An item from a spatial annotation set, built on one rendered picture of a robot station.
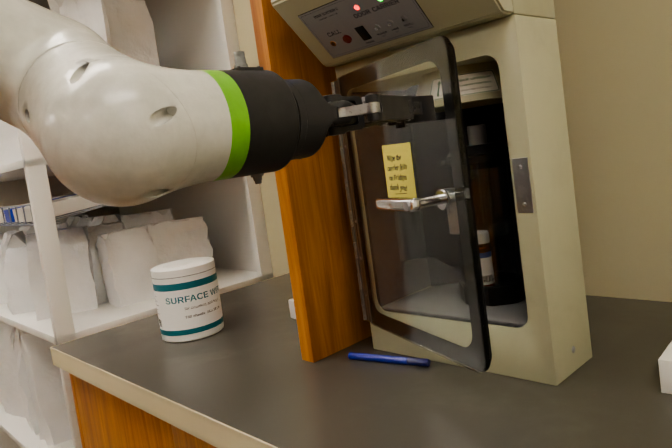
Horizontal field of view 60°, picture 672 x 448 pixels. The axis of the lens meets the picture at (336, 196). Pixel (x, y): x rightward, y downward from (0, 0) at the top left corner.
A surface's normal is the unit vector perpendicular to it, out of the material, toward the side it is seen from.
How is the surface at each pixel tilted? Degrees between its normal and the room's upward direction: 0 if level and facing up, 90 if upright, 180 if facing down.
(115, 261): 85
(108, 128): 92
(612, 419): 0
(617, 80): 90
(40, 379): 84
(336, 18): 135
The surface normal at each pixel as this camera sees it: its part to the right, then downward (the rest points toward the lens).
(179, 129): 0.85, 0.00
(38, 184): 0.69, -0.04
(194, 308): 0.37, 0.03
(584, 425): -0.14, -0.99
